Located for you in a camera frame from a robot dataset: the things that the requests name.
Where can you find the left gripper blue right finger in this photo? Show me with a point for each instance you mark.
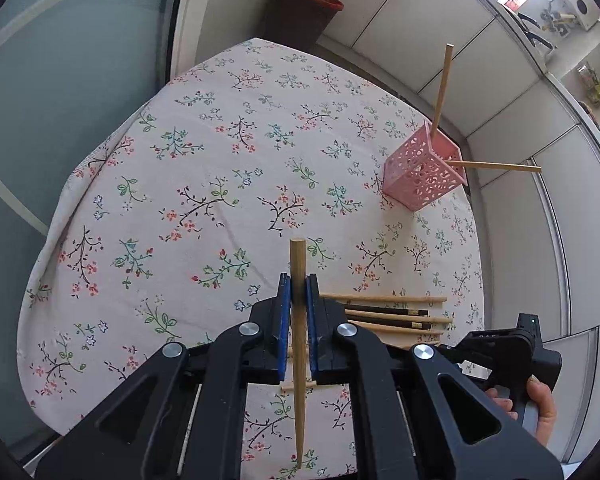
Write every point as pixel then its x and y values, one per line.
pixel 312 304

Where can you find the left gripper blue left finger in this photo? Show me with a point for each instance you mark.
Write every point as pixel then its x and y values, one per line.
pixel 284 307

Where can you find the wooden chopstick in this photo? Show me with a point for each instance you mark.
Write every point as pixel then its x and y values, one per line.
pixel 382 328
pixel 359 299
pixel 297 247
pixel 447 63
pixel 398 317
pixel 472 164

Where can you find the black chopstick gold band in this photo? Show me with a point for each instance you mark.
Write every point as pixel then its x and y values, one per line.
pixel 396 310
pixel 392 323

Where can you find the right hand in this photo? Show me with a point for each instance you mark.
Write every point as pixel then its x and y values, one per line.
pixel 541 400

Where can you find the floral tablecloth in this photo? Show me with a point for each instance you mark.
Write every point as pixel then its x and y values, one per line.
pixel 179 222

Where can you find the pink perforated utensil holder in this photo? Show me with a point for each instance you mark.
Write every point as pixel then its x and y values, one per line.
pixel 418 172

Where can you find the dark trash bin red liner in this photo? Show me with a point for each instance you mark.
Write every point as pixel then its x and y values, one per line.
pixel 298 23

